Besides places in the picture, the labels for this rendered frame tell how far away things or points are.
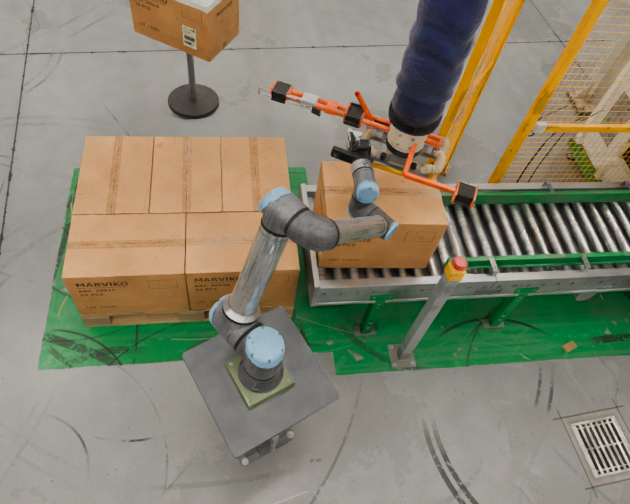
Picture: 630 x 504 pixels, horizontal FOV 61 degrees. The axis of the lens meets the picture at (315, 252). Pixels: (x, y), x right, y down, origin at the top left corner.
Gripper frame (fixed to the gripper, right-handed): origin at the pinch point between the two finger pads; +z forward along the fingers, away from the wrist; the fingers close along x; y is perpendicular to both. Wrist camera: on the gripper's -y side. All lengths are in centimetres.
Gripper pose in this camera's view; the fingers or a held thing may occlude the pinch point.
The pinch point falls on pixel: (348, 131)
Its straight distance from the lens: 236.6
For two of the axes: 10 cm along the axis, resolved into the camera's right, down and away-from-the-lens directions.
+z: -1.3, -8.3, 5.5
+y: 9.8, -0.5, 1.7
